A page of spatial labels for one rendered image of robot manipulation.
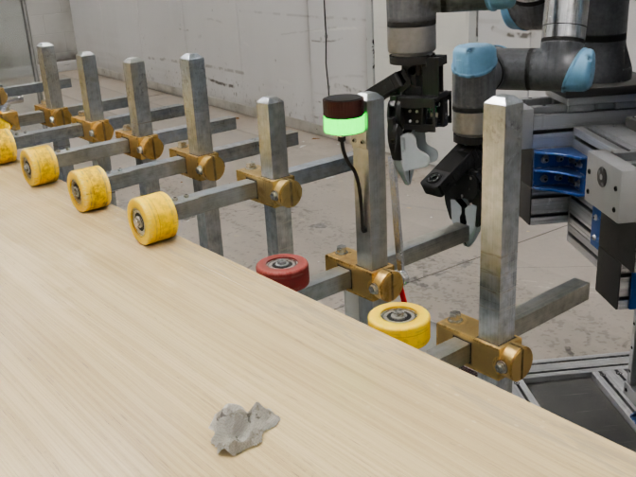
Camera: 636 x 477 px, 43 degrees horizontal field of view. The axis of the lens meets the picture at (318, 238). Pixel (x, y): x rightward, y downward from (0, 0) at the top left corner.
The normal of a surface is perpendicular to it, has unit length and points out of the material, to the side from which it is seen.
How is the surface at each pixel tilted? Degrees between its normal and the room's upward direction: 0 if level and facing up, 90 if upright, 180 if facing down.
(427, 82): 90
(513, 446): 0
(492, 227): 90
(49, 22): 90
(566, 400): 0
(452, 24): 90
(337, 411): 0
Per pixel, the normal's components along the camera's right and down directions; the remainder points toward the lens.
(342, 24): -0.81, 0.25
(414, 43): -0.03, 0.34
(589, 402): -0.05, -0.94
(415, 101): -0.51, 0.33
